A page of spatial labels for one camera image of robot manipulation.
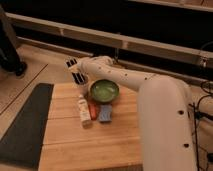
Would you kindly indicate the black white striped eraser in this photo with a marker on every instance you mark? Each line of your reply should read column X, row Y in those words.
column 78, row 77

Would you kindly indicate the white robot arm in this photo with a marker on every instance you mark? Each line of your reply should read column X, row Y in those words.
column 162, row 105

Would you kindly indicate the green ceramic bowl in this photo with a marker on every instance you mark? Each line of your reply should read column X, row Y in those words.
column 104, row 91

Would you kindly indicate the translucent ceramic cup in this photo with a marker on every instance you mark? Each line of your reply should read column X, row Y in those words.
column 84, row 89

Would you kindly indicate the blue sponge block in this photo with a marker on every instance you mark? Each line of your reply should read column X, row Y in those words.
column 105, row 113

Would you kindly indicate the orange red small object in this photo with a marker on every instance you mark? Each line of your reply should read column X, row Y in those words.
column 92, row 109

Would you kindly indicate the white plastic bottle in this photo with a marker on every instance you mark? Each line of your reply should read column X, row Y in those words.
column 84, row 112

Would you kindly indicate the dark chair leg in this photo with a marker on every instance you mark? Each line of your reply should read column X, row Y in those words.
column 9, row 58

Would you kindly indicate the dark floor mat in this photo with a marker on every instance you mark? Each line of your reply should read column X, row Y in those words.
column 22, row 143

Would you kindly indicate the wooden shelf rail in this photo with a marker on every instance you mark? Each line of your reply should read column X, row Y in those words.
column 133, row 44

